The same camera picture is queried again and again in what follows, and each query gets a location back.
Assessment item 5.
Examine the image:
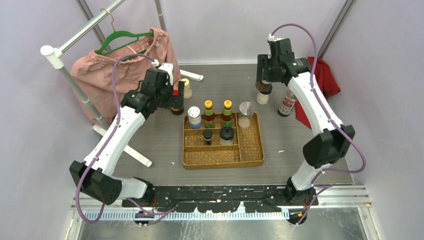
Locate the red lid sauce jar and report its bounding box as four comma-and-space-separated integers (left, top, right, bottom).
170, 89, 184, 116

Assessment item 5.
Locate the pale yellow lid jar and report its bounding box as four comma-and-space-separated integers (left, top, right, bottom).
180, 78, 193, 100

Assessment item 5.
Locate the silver lid pepper jar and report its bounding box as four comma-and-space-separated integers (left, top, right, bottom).
187, 106, 203, 129

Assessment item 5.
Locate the white lid sauce jar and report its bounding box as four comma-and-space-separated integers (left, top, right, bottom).
255, 81, 273, 95

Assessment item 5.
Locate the yellow cap sauce bottle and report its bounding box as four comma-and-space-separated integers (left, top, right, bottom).
221, 100, 233, 127
203, 100, 216, 128

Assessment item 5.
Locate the clear vinegar bottle red label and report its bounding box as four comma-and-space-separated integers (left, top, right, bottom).
277, 88, 297, 117

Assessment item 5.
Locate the small black cap bottle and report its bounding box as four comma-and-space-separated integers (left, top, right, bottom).
202, 129, 213, 146

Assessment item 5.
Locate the red cloth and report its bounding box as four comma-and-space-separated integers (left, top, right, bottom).
294, 57, 341, 129

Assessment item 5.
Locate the woven divided tray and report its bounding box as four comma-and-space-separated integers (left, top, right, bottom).
182, 112, 265, 170

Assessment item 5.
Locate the silver lid tall glass jar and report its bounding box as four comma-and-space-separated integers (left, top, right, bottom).
237, 101, 255, 131

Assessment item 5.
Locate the black lid spice grinder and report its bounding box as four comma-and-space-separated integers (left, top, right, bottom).
219, 126, 235, 146

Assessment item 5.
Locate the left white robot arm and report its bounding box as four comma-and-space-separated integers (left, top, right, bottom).
69, 62, 184, 207

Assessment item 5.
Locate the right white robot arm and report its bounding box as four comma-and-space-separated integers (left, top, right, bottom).
255, 35, 355, 205

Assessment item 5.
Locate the pink skirt garment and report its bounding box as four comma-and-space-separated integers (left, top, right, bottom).
69, 28, 182, 124

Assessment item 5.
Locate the green clothes hanger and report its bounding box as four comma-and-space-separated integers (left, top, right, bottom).
95, 8, 155, 63

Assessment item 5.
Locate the white garment rack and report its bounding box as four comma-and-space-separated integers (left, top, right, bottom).
40, 0, 204, 168

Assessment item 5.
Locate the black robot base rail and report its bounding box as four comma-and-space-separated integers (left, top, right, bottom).
122, 185, 317, 224

